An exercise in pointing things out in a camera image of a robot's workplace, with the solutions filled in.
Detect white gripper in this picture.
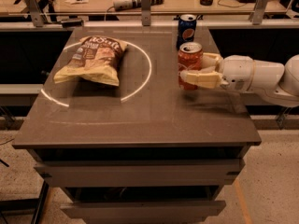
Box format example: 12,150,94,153
180,52,254,92

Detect lower grey drawer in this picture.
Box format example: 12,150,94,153
61,201,226,223

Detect metal bracket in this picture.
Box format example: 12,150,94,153
23,0,46,27
141,0,150,26
249,0,269,25

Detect left metal bracket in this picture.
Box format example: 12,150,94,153
23,0,46,27

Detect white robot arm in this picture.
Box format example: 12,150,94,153
179,53,299,107

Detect yellow chip bag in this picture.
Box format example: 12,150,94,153
54,35,128,87

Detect blue pepsi can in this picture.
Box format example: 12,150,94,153
177,14,197,49

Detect grey drawer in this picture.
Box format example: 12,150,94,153
61,201,226,223
36,159,244,188

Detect right metal bracket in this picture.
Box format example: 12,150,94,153
249,0,269,25

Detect middle metal bracket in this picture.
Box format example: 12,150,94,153
141,0,150,26

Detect red coke can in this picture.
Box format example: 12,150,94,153
178,42,203,90

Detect grey drawer cabinet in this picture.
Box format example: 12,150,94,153
11,25,263,224

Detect upper grey drawer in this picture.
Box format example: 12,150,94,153
36,159,244,188

